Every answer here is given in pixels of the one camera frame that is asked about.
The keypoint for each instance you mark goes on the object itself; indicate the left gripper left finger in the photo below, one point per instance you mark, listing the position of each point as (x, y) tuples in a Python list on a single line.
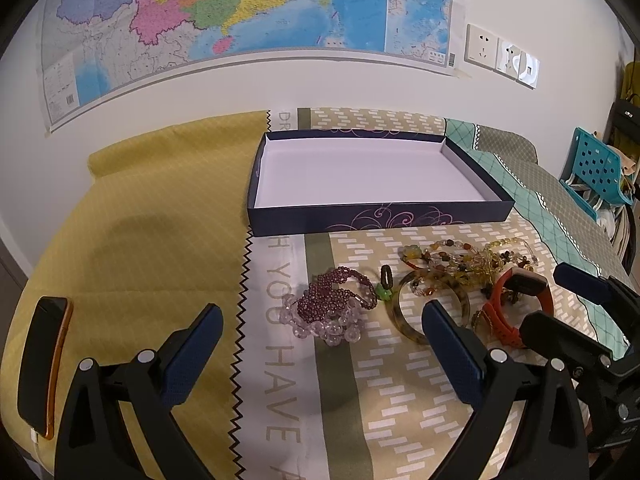
[(93, 440)]

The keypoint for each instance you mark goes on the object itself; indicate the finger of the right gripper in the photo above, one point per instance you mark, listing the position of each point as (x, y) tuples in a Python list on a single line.
[(553, 339), (609, 293)]

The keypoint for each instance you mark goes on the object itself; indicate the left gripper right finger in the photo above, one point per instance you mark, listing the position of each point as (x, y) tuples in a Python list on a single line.
[(550, 442)]

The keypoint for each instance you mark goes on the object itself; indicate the orange smart watch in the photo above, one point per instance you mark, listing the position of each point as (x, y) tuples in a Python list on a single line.
[(506, 292)]

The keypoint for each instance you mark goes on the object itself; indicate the dark blue jewelry box tray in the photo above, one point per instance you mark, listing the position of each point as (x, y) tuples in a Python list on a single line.
[(321, 181)]

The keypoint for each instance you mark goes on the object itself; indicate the teal perforated plastic chair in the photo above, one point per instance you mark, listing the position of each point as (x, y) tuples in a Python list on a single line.
[(596, 175)]

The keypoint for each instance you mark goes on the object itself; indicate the black phone orange case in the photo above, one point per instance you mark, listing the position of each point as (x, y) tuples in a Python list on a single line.
[(41, 362)]

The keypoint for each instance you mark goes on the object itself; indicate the patterned beige bedspread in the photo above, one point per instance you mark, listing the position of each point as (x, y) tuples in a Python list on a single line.
[(381, 408)]

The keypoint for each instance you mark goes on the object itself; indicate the yellow checked bedsheet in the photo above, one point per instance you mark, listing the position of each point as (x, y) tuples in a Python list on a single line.
[(160, 235)]

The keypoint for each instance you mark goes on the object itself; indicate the white wall socket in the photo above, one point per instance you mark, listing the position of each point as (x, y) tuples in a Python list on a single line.
[(481, 47)]

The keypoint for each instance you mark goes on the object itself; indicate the colourful wall map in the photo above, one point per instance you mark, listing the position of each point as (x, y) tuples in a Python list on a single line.
[(92, 50)]

